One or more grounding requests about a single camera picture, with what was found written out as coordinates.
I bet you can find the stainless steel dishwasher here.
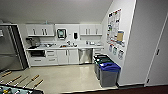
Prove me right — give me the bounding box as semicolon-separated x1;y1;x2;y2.
78;48;94;65

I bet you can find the white drawer unit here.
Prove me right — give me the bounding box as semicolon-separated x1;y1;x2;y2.
45;49;58;66
92;47;105;57

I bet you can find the chrome sink faucet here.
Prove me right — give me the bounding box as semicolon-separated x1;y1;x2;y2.
66;40;72;47

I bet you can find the stainless steel sink basin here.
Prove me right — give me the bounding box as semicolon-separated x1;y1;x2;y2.
59;44;78;49

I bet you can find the white two-door base cabinet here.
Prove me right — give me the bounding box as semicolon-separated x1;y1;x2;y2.
56;48;80;65

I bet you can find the black paper towel dispenser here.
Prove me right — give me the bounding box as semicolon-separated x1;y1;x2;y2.
56;28;68;40

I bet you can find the brown cork board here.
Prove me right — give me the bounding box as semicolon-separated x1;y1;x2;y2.
116;30;126;44

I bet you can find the grey bin with blue lid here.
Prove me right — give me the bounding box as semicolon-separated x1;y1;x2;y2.
98;62;122;88

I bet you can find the black built-in microwave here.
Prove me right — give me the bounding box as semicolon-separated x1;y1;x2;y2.
29;49;46;58

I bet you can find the white wide drawer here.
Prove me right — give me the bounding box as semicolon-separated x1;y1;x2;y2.
29;56;47;67

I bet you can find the black coffee machine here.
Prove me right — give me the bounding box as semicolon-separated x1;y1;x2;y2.
26;37;41;50

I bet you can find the stainless steel refrigerator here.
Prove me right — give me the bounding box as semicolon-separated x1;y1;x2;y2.
0;23;28;71

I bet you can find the white door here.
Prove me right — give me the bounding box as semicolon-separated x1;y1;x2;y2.
145;19;168;86

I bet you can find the black wall soap dispenser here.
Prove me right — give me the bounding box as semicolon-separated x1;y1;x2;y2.
73;31;79;40

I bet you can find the small green wall sign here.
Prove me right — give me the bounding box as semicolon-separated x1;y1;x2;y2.
112;45;119;57

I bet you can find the large multicolour wall poster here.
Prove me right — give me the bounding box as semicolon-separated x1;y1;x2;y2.
106;8;123;44

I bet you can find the dark door handle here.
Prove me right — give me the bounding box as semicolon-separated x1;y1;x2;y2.
155;48;161;56

